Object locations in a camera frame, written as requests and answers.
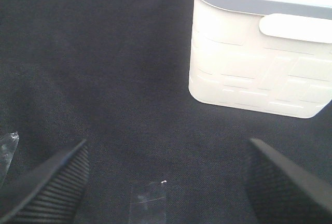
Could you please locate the clear tape strip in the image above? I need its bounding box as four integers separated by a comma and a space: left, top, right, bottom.
0, 132, 19, 186
128, 180, 167, 224

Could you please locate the clear tape strip right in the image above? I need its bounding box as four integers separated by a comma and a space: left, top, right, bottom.
128, 180, 167, 224

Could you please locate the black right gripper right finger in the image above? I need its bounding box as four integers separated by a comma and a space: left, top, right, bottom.
242, 138, 331, 223

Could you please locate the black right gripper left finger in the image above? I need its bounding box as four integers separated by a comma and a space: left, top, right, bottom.
1, 140, 90, 223

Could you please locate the clear tape strip centre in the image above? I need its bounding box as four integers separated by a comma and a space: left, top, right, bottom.
0, 132, 19, 186

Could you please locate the white plastic storage bin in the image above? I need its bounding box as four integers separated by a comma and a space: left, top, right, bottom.
189, 0, 331, 118

